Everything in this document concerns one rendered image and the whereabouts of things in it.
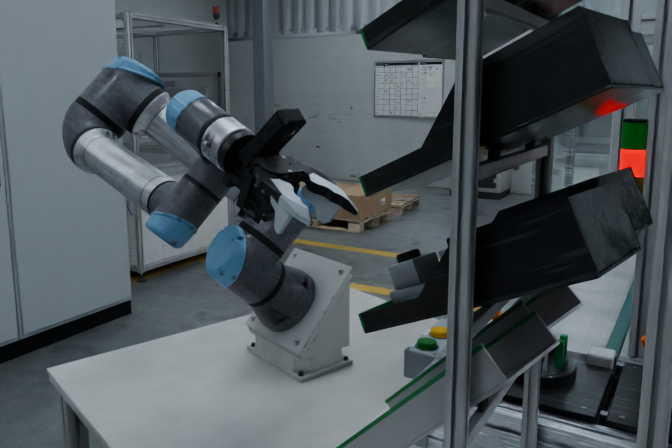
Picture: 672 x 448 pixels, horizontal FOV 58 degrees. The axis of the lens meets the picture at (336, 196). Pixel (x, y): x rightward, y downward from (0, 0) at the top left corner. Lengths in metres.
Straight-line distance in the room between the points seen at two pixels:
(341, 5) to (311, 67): 1.16
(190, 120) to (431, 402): 0.54
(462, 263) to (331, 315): 0.79
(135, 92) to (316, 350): 0.66
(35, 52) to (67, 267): 1.25
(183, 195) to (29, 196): 2.78
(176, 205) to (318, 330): 0.46
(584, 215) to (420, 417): 0.28
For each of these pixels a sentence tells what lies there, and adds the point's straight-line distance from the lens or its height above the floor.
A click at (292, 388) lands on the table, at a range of 1.32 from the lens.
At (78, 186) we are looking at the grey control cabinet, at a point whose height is 0.92.
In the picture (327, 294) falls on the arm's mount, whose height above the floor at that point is 1.03.
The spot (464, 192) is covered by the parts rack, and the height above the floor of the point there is 1.37.
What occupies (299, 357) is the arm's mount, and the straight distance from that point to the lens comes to 1.32.
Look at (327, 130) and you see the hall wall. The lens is 10.62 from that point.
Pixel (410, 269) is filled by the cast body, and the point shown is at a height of 1.26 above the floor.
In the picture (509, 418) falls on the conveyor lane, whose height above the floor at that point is 0.96.
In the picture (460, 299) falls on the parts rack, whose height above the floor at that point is 1.27.
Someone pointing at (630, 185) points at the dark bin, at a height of 1.35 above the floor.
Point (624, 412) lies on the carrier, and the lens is 1.10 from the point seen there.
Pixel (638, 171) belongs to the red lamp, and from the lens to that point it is 1.24.
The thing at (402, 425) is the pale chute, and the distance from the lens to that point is 0.73.
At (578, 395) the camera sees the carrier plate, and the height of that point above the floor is 0.97.
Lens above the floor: 1.46
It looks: 9 degrees down
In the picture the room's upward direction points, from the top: straight up
